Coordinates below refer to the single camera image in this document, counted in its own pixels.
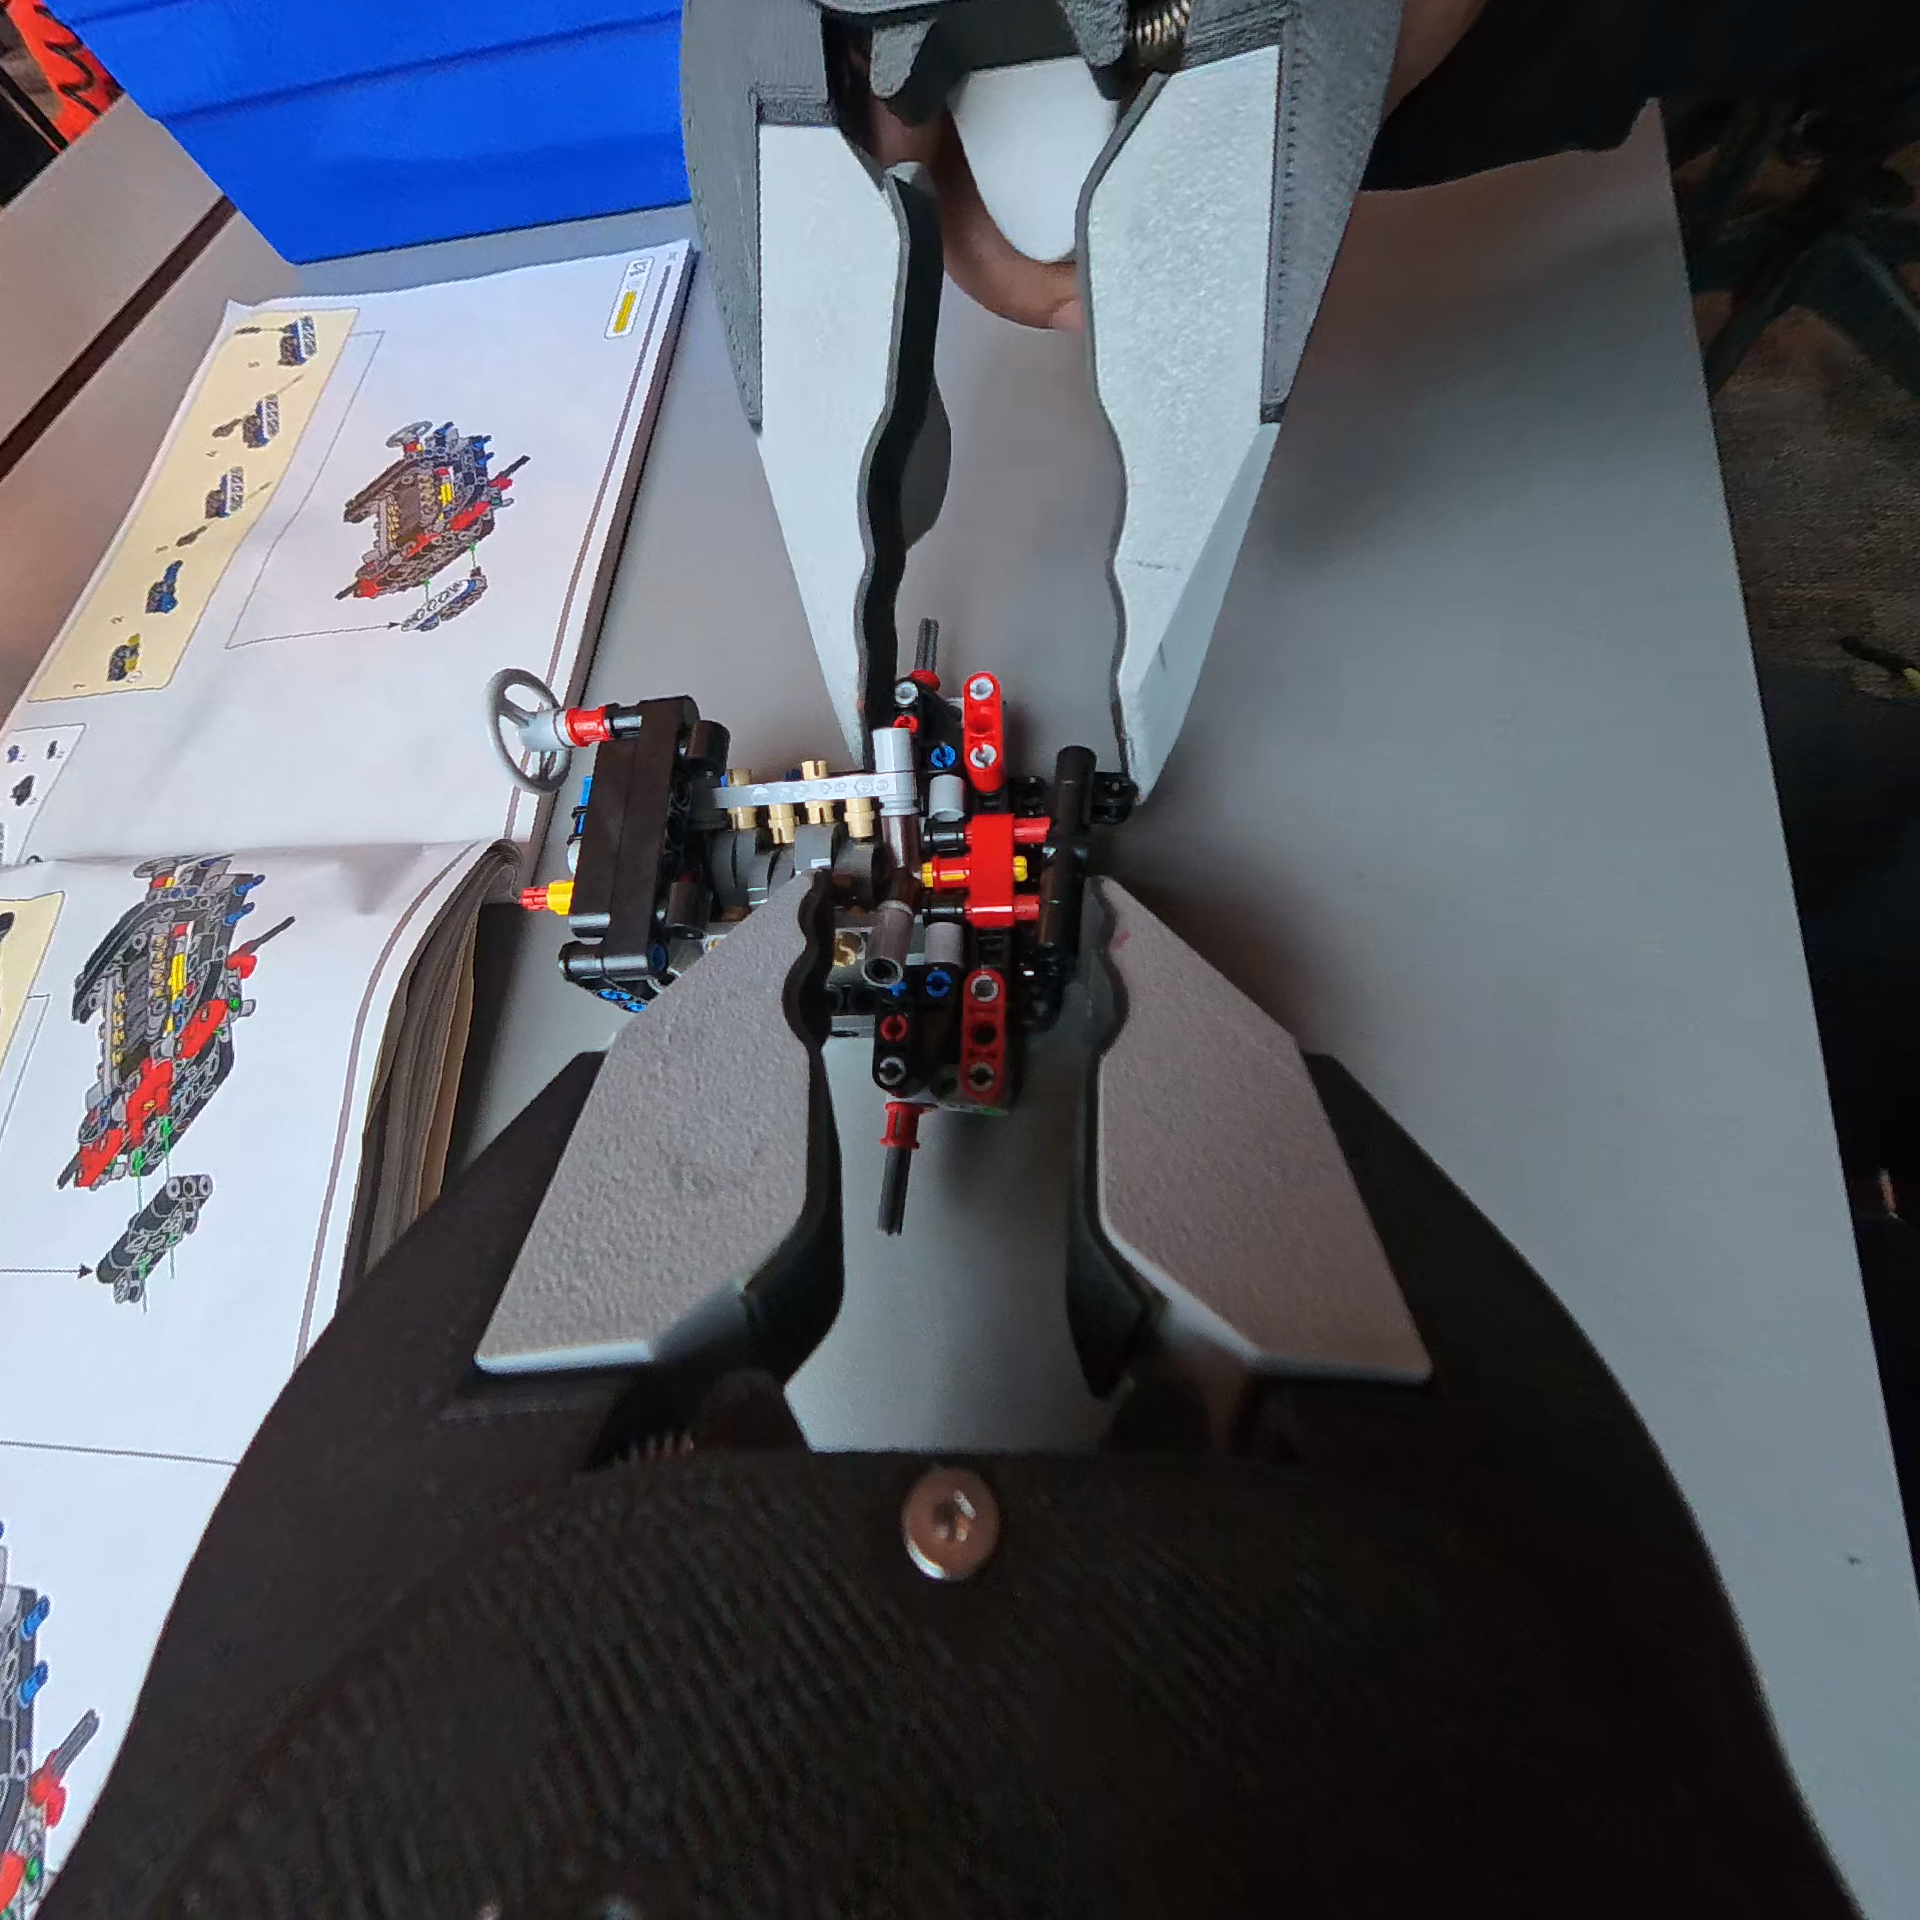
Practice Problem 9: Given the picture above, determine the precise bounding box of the open lego instruction booklet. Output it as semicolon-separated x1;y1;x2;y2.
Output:
0;236;693;1875

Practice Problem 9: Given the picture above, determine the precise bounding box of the blue plastic storage bin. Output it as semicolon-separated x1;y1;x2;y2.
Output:
146;94;693;266
42;0;693;116

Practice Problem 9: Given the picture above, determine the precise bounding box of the person's right forearm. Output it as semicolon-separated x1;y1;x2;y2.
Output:
1356;0;1672;200

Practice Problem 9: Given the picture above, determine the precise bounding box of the red and black box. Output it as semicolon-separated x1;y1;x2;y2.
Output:
0;0;121;160

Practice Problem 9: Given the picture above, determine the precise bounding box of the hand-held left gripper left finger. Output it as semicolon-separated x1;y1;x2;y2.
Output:
471;873;854;1370

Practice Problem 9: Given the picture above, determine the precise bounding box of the person's right hand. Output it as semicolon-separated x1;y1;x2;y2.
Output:
939;148;1096;328

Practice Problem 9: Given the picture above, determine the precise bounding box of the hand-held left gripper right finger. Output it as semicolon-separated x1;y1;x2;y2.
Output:
1071;880;1444;1394

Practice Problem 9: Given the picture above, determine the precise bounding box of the lego technic vehicle model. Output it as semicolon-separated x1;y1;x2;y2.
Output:
484;617;1143;1238

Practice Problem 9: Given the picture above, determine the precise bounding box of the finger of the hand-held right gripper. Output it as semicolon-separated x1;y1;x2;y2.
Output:
1078;68;1292;813
755;116;964;729

